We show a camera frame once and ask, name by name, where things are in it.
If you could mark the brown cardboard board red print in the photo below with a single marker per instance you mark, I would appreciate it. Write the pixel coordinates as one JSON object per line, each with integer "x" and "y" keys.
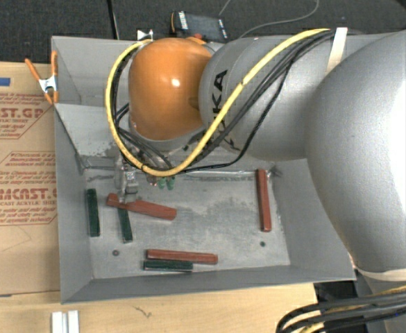
{"x": 22, "y": 248}

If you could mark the red-brown flat block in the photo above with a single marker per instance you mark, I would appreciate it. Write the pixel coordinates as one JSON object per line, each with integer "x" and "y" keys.
{"x": 182, "y": 256}
{"x": 150, "y": 209}
{"x": 264, "y": 203}

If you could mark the dark green flat block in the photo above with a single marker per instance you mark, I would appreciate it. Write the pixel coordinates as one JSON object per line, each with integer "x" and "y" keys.
{"x": 93, "y": 213}
{"x": 168, "y": 265}
{"x": 125, "y": 225}

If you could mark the grey metal bin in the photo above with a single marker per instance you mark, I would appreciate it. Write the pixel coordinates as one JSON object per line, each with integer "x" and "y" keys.
{"x": 206, "y": 227}

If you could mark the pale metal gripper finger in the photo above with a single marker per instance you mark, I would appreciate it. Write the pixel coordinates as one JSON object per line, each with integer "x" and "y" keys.
{"x": 132, "y": 187}
{"x": 120, "y": 182}

